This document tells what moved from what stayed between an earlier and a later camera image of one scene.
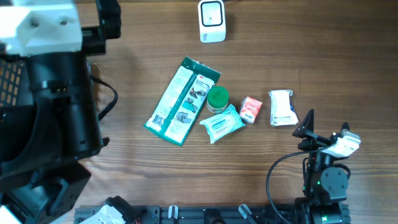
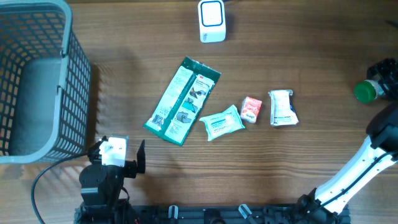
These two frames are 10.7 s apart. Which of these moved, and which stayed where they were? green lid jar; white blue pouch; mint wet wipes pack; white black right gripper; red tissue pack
Moved: white black right gripper; green lid jar
Stayed: mint wet wipes pack; white blue pouch; red tissue pack
